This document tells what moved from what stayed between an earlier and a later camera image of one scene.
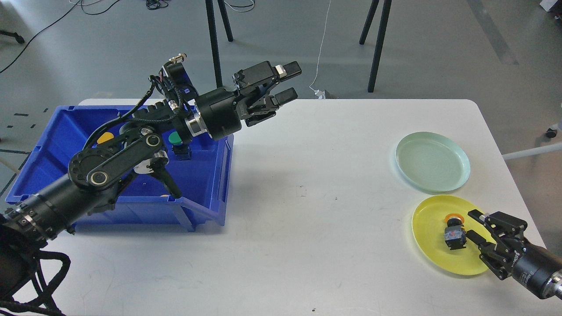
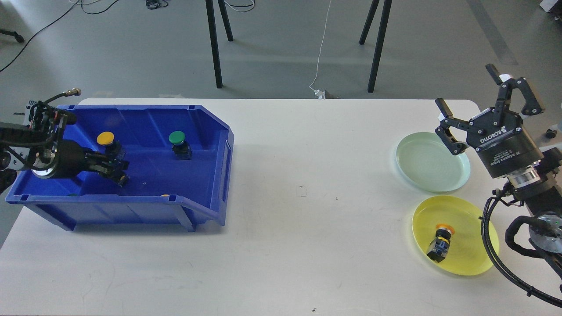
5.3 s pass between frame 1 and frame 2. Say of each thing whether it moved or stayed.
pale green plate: stayed
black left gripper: moved
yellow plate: stayed
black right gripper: moved
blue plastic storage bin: stayed
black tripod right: stayed
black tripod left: stayed
